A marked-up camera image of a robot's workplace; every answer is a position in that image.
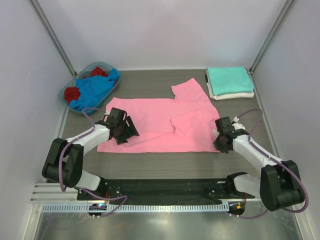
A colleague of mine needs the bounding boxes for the pink t shirt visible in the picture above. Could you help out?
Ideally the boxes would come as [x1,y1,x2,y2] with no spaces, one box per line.
[97,78,220,153]

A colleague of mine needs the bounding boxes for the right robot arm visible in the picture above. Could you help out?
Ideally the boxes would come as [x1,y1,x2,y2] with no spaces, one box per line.
[213,117,309,212]

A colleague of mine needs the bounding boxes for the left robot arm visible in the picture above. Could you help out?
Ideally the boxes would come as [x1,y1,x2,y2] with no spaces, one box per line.
[42,107,139,200]

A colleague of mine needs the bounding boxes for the blue t shirt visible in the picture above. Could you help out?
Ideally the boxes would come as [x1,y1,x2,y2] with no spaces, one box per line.
[68,68,120,111]

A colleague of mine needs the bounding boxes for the red t shirt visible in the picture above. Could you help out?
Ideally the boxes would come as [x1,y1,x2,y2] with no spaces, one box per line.
[64,66,109,104]

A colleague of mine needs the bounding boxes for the white folded t shirt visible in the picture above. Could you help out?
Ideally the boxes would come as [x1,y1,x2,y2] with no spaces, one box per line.
[205,71,255,101]

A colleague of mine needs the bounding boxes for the blue plastic basket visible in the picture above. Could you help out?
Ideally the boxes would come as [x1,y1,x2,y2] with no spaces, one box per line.
[58,62,121,115]

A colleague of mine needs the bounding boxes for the teal folded t shirt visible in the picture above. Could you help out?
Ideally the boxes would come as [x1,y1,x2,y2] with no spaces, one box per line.
[207,66,254,96]

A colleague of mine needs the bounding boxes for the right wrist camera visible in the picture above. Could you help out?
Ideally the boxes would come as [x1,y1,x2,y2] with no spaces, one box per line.
[232,116,246,130]

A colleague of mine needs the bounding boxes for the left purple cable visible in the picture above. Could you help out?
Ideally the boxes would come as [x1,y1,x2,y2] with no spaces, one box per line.
[58,107,128,217]

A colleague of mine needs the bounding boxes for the purple cable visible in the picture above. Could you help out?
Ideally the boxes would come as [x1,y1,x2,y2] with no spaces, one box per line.
[58,107,128,217]
[227,108,310,220]

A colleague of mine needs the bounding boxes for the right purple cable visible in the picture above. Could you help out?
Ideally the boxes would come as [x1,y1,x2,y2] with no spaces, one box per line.
[227,108,310,220]

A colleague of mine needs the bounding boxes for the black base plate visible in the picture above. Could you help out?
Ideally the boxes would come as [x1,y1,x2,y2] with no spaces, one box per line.
[91,178,254,200]

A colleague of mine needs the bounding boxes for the slotted cable duct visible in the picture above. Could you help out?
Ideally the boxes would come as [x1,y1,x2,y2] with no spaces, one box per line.
[41,202,229,214]

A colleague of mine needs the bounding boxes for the right aluminium frame post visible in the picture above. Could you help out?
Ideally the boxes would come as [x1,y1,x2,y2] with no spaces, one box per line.
[249,0,297,75]

